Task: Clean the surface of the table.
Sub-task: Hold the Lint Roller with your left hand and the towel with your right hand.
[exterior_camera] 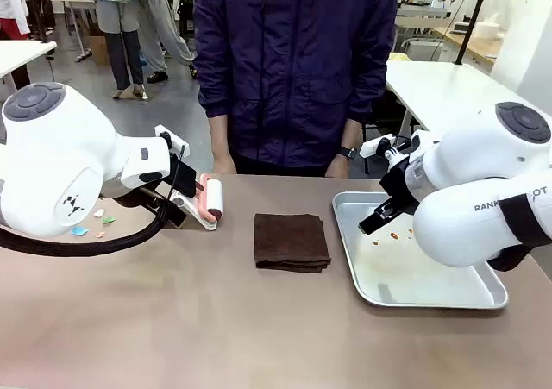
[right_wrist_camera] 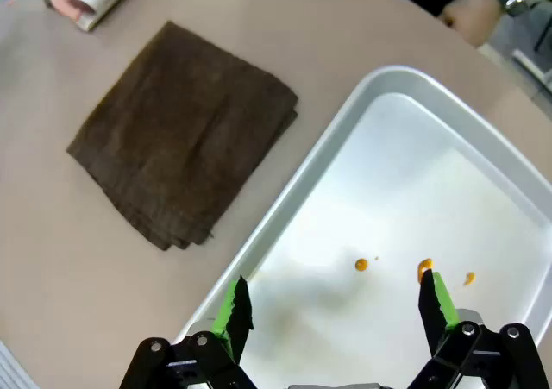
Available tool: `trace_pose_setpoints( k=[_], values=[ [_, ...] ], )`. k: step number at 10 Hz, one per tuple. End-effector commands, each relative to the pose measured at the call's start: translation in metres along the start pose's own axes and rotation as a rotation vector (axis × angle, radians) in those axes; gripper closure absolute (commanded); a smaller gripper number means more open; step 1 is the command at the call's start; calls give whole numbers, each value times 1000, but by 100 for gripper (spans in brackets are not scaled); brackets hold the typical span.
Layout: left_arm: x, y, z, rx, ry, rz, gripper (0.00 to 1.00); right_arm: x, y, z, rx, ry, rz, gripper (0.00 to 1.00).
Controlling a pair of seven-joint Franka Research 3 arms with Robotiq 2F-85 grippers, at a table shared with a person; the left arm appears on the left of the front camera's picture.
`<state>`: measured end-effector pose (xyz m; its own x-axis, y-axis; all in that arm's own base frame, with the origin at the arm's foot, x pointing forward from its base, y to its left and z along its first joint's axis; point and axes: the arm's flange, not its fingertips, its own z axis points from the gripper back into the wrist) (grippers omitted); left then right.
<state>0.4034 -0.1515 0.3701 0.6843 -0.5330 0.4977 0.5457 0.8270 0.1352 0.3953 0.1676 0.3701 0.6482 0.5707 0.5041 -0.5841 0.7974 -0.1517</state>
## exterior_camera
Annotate silver metal tray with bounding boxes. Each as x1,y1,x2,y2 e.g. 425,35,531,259
331,191,510,311

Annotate brown towel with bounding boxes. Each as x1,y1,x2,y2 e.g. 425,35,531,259
253,212,332,274

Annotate white table with white legs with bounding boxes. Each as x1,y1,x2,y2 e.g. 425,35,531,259
385,60,552,148

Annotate person's left hand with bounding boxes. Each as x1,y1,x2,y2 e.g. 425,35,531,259
323,156,351,179

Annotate person in white coat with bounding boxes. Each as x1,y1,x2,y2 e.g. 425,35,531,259
0,0,32,91

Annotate person's black trousers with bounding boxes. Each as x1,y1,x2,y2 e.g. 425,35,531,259
230,150,342,178

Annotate person's right forearm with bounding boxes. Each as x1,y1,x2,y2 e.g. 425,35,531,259
207,113,235,160

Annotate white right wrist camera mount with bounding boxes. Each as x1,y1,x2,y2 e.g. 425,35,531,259
359,133,409,166

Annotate person's left forearm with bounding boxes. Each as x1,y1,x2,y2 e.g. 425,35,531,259
340,118,362,148

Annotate white folded roller stand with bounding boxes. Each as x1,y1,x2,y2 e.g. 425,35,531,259
166,190,219,232

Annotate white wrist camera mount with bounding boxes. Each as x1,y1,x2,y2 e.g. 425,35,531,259
154,124,190,154
359,133,409,166

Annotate thin black camera cable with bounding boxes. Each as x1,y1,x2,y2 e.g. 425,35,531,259
166,144,186,194

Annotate black strap on right arm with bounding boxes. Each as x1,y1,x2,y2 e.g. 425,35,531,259
486,192,552,273

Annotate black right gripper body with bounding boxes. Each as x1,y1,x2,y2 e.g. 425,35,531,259
379,158,423,217

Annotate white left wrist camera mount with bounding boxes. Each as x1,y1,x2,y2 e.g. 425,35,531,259
154,124,190,154

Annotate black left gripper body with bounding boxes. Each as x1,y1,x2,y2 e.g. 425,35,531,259
144,185,175,210

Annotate wooden workbench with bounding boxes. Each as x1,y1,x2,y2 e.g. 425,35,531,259
430,25,504,66

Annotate thick black cable sleeve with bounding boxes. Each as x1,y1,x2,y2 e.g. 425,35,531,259
0,192,174,259

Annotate person in grey trousers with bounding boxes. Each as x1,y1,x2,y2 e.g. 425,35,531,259
137,0,200,85

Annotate cardboard box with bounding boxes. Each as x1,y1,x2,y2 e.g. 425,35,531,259
88,34,111,67

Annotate person in blue patterned shirt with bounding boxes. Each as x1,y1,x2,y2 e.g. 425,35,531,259
81,0,150,101

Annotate white table with black clamp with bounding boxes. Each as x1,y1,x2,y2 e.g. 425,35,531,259
0,39,58,93

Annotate pink lint roller black handle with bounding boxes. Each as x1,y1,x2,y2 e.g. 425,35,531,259
174,160,224,227

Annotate person's right hand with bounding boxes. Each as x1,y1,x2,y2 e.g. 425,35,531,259
211,154,238,176

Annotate person in navy jacket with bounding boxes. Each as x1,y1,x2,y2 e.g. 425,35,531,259
191,0,399,168

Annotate black tripod pole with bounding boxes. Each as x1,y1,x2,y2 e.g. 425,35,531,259
455,0,492,66

